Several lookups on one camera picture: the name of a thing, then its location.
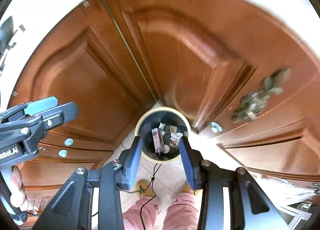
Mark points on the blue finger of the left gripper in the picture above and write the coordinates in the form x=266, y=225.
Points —
x=41, y=105
x=59, y=115

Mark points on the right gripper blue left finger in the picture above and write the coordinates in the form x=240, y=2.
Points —
x=130, y=159

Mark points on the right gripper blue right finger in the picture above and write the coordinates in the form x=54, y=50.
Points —
x=191, y=160

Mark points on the pink milk carton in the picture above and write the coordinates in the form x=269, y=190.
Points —
x=157, y=140

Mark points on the cream round trash bin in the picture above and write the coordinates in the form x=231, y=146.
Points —
x=172, y=124

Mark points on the left hand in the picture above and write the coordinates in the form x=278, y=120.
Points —
x=18, y=197

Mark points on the pale blue drawer knob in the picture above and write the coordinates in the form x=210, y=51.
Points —
x=68, y=142

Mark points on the right yellow slipper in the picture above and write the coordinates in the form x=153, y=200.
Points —
x=188, y=189

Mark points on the yellow slipper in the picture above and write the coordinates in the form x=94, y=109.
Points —
x=188, y=189
x=144, y=188

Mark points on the left yellow slipper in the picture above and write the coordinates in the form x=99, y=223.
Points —
x=144, y=188

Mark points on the pale blue cabinet knob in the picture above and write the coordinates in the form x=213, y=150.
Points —
x=215, y=127

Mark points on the right pink trouser leg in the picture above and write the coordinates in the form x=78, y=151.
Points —
x=182, y=213

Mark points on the pink trouser leg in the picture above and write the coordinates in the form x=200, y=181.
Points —
x=143, y=214
x=182, y=213

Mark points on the left pink trouser leg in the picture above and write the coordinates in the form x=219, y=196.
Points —
x=143, y=214

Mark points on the left wooden cabinet door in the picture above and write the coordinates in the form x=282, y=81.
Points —
x=84, y=60

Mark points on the wooden cabinet door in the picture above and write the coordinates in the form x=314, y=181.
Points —
x=84, y=60
x=202, y=56

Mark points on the right wooden cabinet door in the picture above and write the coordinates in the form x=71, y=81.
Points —
x=202, y=56

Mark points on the ornate metal door handle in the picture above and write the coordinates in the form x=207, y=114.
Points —
x=254, y=103

